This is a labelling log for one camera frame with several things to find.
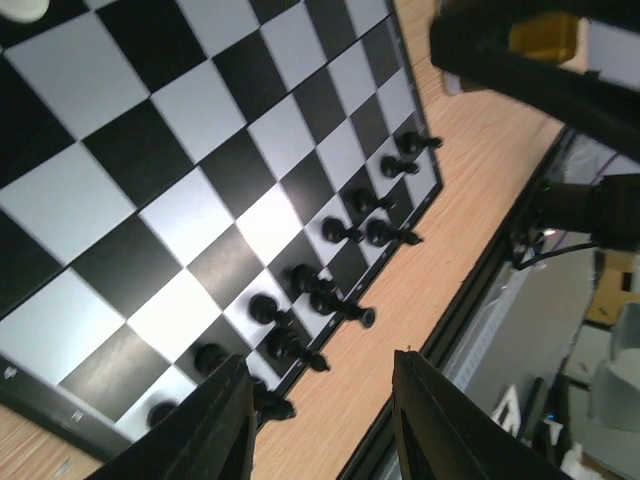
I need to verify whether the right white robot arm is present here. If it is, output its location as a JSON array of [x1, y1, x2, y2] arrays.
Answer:
[[429, 1, 639, 252]]

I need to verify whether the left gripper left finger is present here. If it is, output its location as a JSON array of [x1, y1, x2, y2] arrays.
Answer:
[[90, 355, 256, 479]]

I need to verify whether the black chess piece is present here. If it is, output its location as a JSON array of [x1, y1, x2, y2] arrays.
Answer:
[[194, 343, 229, 377], [249, 294, 294, 328]]

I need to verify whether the black bishop piece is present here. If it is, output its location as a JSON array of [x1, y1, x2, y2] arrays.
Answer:
[[266, 327, 331, 372]]

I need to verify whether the tall black king piece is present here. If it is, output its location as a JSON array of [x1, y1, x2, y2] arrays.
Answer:
[[309, 291, 376, 328]]

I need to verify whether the black silver chess board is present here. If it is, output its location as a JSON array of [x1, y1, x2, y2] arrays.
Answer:
[[1, 1, 442, 460]]

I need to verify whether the black pawn near corner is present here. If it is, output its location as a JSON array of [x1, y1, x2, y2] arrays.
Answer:
[[146, 400, 177, 429]]

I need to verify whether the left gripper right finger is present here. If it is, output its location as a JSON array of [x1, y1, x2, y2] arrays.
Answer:
[[391, 350, 569, 480]]

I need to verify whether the gold tin with black pieces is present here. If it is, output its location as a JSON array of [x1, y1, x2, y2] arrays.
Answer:
[[508, 12, 580, 65]]

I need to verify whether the black knight piece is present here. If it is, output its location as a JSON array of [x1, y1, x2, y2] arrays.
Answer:
[[251, 377, 296, 423]]

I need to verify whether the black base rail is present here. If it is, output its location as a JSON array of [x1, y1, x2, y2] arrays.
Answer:
[[339, 126, 577, 479]]

